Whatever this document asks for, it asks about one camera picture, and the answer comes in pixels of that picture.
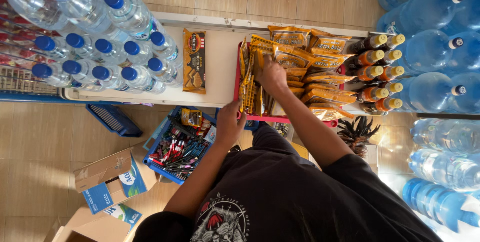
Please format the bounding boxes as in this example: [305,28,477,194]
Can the red plastic tray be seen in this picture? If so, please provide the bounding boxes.
[233,41,346,128]

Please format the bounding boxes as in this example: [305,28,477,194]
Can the small blue plastic basket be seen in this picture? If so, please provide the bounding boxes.
[214,107,260,132]

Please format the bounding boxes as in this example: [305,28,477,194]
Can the clear packed water bottles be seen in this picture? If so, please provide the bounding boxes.
[408,148,480,193]
[409,117,480,154]

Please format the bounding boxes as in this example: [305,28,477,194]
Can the person's black printed t-shirt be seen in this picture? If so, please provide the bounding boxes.
[133,124,443,242]

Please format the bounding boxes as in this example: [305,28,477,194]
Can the empty blue plastic basket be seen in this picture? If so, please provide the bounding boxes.
[85,103,143,138]

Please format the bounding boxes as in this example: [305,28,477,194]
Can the person's left hand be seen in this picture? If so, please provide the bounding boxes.
[216,98,248,147]

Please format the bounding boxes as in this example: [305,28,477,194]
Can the brown chocolate biscuit packet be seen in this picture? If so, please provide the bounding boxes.
[182,28,207,95]

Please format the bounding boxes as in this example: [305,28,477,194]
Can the row of yellow-capped drink bottles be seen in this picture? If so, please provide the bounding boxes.
[346,33,407,116]

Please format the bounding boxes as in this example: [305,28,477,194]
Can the blue basket of pens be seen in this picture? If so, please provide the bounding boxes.
[142,105,219,185]

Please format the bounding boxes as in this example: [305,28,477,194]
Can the group of small water bottles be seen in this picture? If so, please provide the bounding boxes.
[31,31,184,95]

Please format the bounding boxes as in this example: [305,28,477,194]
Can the pile of orange coffee bags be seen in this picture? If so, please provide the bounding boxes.
[268,25,358,122]

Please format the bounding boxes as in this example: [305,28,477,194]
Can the row of yellow sachet strips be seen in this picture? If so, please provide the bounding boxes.
[238,37,271,117]

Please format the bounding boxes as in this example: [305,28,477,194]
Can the group of blue water gallons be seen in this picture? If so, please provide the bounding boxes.
[376,0,480,115]

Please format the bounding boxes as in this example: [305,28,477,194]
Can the person's right hand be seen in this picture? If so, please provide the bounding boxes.
[256,54,290,96]

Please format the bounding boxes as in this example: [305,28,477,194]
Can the orange coffee packet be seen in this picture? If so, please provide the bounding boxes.
[249,35,279,82]

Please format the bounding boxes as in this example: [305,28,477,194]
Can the small gold snack packet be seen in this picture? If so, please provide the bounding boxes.
[181,107,203,128]

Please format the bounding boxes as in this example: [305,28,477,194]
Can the large clear water bottle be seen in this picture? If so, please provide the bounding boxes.
[103,0,166,42]
[41,0,130,43]
[0,0,77,35]

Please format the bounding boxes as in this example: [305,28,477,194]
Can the open cardboard box blue print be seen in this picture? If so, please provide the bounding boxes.
[73,147,159,215]

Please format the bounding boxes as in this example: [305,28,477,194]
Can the plain open cardboard box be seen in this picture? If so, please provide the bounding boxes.
[52,204,144,242]

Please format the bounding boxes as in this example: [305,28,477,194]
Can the blue packed water bottles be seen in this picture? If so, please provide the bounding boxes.
[401,177,480,234]

